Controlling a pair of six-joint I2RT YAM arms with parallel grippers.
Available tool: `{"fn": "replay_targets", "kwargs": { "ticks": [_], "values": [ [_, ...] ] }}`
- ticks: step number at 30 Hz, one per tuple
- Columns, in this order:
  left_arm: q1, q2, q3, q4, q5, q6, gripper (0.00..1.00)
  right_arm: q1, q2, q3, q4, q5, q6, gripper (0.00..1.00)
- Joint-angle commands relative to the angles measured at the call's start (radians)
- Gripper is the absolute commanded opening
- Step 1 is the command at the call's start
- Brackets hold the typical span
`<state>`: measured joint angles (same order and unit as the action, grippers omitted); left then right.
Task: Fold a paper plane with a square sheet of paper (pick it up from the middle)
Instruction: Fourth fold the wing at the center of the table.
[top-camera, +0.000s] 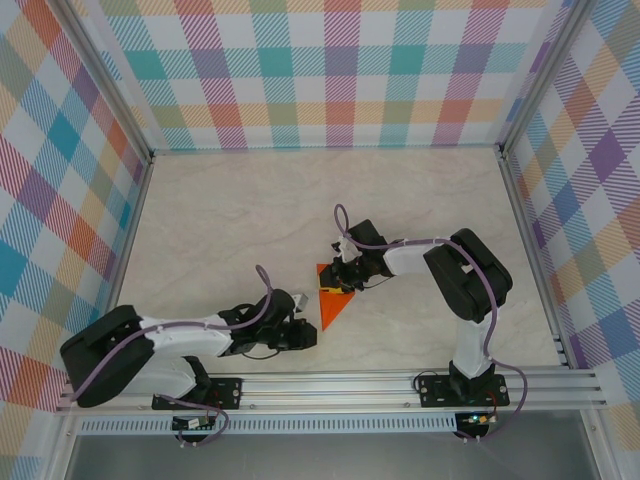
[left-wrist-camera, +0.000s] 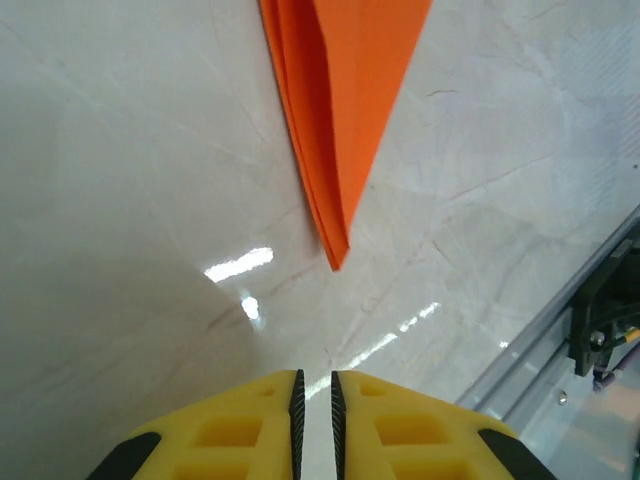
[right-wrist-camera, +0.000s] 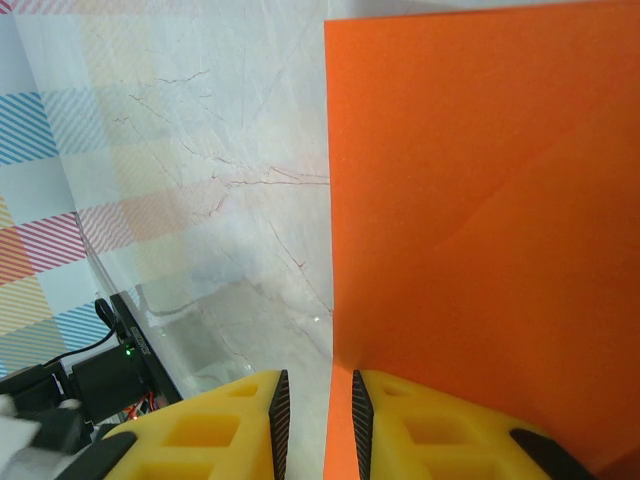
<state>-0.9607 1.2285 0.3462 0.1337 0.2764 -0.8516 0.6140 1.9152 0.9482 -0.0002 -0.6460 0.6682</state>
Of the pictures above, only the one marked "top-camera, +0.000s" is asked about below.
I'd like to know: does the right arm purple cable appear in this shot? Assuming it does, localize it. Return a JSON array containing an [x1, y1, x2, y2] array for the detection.
[[333, 203, 529, 445]]

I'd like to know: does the short aluminium frame post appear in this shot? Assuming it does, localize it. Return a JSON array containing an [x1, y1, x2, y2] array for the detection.
[[47, 413, 81, 480], [582, 409, 619, 480]]

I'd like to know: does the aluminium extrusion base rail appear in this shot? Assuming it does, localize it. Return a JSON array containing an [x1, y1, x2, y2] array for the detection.
[[55, 367, 609, 415]]

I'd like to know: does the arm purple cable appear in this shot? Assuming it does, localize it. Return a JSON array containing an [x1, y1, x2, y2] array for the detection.
[[333, 203, 529, 445], [72, 264, 275, 448]]

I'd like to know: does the small black circuit board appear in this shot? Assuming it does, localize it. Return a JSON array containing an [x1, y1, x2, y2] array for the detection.
[[171, 414, 217, 432]]

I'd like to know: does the aluminium frame floor rail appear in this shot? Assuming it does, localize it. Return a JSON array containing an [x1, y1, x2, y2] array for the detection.
[[497, 144, 574, 371], [107, 154, 156, 314], [149, 145, 504, 157]]

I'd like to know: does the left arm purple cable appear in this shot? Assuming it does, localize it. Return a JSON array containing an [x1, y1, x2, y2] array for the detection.
[[72, 264, 275, 448]]

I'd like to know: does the grey metal panel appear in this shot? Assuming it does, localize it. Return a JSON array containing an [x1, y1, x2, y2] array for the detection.
[[64, 433, 601, 480]]

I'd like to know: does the slotted white cable duct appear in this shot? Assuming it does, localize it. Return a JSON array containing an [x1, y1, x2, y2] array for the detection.
[[78, 417, 460, 436]]

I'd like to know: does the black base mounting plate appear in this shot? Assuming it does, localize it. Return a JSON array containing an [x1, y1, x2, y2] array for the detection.
[[415, 373, 511, 410], [151, 377, 245, 412]]

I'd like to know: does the orange paper sheet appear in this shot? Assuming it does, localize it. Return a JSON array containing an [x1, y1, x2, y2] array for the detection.
[[315, 263, 358, 332]]

